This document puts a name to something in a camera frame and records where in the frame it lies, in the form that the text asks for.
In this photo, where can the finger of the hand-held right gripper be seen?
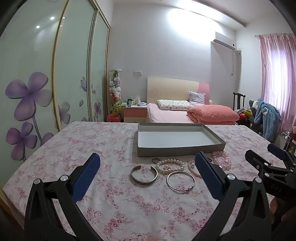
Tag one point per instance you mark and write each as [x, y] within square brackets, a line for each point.
[276, 150]
[256, 160]

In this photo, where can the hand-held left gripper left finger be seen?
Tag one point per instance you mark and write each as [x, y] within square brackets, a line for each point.
[87, 176]

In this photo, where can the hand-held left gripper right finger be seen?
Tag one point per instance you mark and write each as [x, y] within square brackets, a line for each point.
[208, 176]

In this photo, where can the thin silver bangle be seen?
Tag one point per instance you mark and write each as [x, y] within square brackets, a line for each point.
[167, 181]

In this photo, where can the grey cardboard tray box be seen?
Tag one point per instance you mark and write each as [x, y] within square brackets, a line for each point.
[175, 139]

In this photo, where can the person's right hand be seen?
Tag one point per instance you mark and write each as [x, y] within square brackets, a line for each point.
[288, 214]

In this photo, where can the white metal rack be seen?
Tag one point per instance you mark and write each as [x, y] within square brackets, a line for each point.
[288, 139]

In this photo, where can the blue fleece robe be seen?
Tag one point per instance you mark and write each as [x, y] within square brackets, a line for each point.
[268, 120]

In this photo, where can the black chair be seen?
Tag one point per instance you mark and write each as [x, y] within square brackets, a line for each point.
[252, 125]

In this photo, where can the pink floral tablecloth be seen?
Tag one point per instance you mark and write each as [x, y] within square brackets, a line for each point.
[115, 208]

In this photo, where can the colourful toy pile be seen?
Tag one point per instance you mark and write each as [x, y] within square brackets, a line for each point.
[245, 114]

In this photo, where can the white plush toy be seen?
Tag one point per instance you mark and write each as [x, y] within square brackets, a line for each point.
[254, 104]

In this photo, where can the folded pink quilt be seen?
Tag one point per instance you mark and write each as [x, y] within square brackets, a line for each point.
[212, 113]

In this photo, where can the red waste bin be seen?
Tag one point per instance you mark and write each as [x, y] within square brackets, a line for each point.
[113, 118]

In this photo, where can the dark wooden chair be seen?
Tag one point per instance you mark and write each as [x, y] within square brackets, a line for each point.
[235, 99]

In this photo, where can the pink bed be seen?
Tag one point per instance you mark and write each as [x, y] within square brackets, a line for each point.
[166, 114]

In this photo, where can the pink and cream nightstand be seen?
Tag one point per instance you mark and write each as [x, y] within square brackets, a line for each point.
[134, 113]

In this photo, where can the lilac pillow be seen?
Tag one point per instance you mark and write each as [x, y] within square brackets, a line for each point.
[196, 97]

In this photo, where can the white patterned pillow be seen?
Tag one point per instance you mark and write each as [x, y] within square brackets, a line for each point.
[173, 104]

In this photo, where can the pink curtain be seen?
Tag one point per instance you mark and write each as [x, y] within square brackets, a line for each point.
[277, 69]

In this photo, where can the light blue cloth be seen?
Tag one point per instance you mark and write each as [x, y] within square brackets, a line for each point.
[142, 104]

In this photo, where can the tissue box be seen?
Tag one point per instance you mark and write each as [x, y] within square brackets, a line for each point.
[137, 100]

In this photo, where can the hanging plush toy stack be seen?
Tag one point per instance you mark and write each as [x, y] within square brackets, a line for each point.
[115, 88]

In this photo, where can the cream and pink headboard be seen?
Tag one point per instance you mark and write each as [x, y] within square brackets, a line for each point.
[171, 90]

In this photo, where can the white air conditioner pipe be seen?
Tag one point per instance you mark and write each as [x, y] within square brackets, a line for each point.
[232, 62]

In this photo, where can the floral sliding door wardrobe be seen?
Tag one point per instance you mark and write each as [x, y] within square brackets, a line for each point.
[34, 69]

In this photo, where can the white air conditioner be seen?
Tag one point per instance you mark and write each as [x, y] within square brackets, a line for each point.
[224, 41]

